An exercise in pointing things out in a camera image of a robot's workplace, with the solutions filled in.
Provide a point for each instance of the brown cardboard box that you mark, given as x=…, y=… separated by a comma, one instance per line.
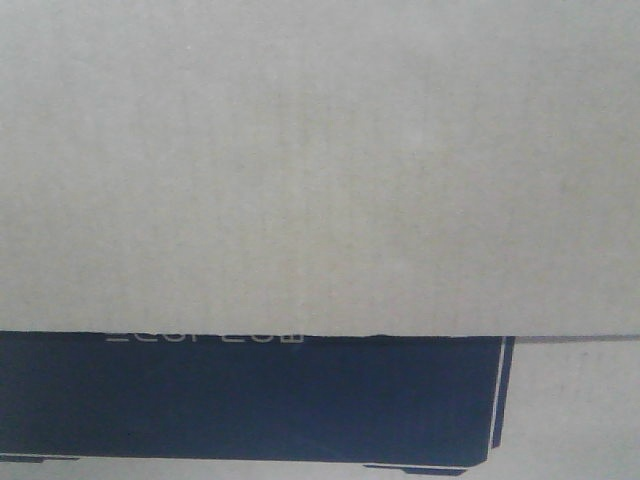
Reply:
x=341, y=167

